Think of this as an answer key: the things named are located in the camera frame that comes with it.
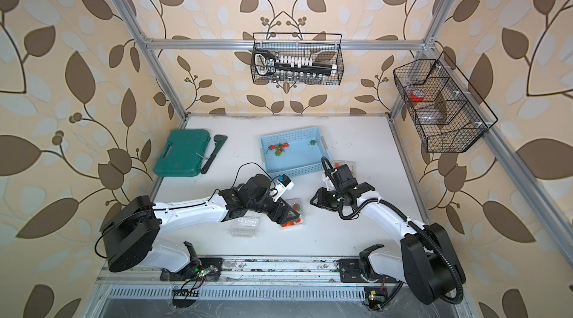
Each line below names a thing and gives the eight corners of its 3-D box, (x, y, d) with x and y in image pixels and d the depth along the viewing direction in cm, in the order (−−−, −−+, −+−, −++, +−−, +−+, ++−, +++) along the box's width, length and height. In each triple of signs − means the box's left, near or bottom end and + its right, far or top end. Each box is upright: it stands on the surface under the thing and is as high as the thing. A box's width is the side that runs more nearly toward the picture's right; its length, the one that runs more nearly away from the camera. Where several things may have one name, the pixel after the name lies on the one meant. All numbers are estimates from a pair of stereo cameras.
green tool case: (157, 177, 100) (151, 170, 95) (176, 137, 115) (171, 129, 110) (200, 177, 100) (195, 170, 95) (212, 137, 115) (209, 129, 110)
